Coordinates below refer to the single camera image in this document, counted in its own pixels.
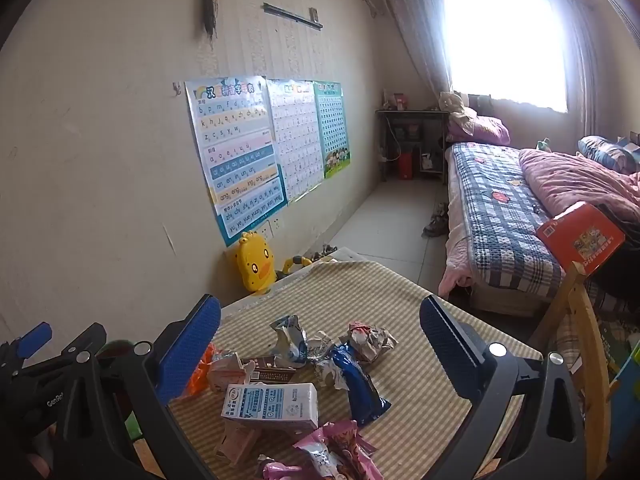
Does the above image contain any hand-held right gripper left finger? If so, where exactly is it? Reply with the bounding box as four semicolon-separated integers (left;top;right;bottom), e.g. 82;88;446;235
52;294;222;480

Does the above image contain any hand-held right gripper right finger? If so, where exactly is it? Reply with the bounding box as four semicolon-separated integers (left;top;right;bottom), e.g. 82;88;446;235
419;295;587;480

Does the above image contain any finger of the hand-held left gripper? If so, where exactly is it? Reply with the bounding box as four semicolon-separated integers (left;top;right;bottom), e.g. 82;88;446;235
20;324;108;377
0;322;53;368

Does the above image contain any orange wrapper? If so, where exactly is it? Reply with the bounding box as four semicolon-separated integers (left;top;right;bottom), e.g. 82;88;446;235
186;342;217;397

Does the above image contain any green red bucket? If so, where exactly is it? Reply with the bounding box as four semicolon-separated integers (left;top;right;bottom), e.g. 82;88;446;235
97;339;151;443

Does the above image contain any brown chocolate wrapper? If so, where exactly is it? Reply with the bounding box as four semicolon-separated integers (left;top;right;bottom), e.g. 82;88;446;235
239;354;303;383

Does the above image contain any blue snack wrapper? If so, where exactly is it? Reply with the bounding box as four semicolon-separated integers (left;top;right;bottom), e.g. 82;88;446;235
330;342;392;428

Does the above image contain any white blue milk carton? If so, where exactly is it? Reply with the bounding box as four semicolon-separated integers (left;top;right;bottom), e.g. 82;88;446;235
221;382;320;431

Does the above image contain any silver blue wrapper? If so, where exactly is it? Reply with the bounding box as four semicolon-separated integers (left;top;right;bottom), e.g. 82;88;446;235
270;314;308;365

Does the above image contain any pale pink box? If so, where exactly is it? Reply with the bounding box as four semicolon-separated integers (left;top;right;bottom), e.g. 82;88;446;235
215;420;262;465

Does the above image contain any pink snack wrapper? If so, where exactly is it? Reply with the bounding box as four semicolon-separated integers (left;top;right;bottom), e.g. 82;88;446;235
292;420;385;480

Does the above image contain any small pink wrapper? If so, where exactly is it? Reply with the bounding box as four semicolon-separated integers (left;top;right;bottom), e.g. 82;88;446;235
256;454;303;480

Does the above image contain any pink bed sheet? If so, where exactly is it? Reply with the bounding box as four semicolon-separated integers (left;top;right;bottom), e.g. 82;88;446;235
439;160;481;296

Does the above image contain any yellow duck toy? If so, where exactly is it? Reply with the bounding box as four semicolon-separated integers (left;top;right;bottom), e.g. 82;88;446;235
236;231;277;293

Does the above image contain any tan plush cushion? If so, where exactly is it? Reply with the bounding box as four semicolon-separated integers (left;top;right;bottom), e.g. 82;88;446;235
125;437;168;480

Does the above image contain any plaid chair cushion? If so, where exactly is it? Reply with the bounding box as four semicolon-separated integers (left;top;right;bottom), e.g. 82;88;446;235
555;310;608;376

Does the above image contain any yellow toy vehicle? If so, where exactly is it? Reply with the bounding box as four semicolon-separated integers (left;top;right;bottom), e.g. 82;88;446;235
277;255;313;278

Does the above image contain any bed with plaid quilt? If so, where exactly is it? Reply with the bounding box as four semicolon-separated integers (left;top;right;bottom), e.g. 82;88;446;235
447;142;568;291

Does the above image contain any wooden chair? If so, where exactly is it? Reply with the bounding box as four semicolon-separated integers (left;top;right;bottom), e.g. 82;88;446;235
530;260;621;480

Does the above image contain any red printed box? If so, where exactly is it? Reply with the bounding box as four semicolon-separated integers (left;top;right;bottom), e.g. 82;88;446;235
535;201;626;276

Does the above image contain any colourful printed box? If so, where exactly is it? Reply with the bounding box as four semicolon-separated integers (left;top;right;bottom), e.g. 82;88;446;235
600;320;640;411

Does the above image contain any blue bordered letter poster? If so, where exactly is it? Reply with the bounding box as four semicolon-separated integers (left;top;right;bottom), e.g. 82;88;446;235
185;76;288;248

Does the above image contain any pink blanket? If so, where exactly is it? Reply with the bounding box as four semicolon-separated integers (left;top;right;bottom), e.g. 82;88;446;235
519;149;640;231

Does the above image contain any purple pillow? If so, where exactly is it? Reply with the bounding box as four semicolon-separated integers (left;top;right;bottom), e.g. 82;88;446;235
446;115;511;146

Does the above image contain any white chart poster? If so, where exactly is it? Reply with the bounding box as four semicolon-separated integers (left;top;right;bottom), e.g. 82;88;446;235
266;79;325;205

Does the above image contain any dark shelf desk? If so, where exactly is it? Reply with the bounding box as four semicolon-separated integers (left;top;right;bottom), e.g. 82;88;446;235
376;107;451;183

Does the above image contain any beige plush toy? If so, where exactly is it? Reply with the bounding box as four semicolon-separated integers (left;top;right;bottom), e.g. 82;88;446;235
440;91;476;121

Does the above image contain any green chart poster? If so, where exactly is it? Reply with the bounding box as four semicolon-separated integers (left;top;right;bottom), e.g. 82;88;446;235
313;81;352;180

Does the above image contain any blue pillow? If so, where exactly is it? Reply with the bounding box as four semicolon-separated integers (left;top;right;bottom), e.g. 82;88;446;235
578;135;640;173

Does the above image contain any bright window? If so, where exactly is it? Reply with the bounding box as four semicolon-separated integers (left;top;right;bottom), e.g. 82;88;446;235
442;0;571;113

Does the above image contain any sheer white curtain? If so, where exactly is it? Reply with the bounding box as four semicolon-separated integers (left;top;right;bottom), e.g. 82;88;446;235
377;0;453;106
565;0;640;146

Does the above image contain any dark hanging strip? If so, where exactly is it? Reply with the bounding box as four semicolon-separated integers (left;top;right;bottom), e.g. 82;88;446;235
201;0;219;41

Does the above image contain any dark wall rail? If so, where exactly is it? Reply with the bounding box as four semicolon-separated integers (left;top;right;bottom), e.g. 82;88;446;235
262;2;323;31

